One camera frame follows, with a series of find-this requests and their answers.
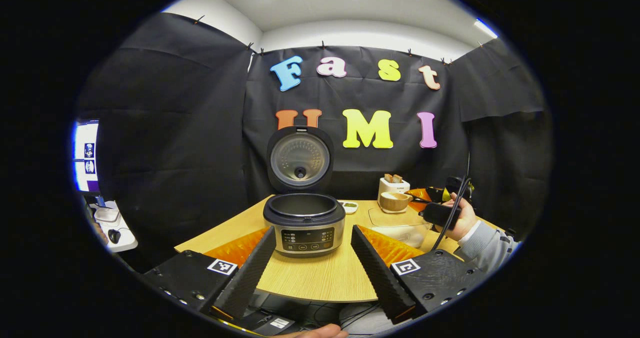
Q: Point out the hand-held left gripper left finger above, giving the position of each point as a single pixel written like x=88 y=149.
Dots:
x=245 y=278

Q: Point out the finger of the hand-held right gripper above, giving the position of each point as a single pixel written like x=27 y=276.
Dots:
x=425 y=195

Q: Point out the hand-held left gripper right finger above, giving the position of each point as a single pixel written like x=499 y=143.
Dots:
x=382 y=275

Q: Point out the wooden spoon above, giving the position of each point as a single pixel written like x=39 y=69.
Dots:
x=395 y=203

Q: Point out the clear rice container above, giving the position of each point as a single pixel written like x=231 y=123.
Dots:
x=395 y=230

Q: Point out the dark grey rice cooker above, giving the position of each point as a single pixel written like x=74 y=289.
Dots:
x=305 y=238

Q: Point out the white toaster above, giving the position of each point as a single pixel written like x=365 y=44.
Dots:
x=387 y=185

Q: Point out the white divided bean dish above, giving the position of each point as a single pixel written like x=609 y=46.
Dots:
x=350 y=207

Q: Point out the white side desk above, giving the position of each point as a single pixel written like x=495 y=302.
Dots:
x=125 y=240

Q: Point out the black computer mouse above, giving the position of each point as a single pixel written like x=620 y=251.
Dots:
x=114 y=236

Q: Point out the black backdrop cloth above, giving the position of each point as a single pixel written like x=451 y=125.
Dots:
x=170 y=127

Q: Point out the small ceiling light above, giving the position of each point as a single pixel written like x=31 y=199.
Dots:
x=486 y=28

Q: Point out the computer monitor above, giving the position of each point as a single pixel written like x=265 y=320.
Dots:
x=86 y=155

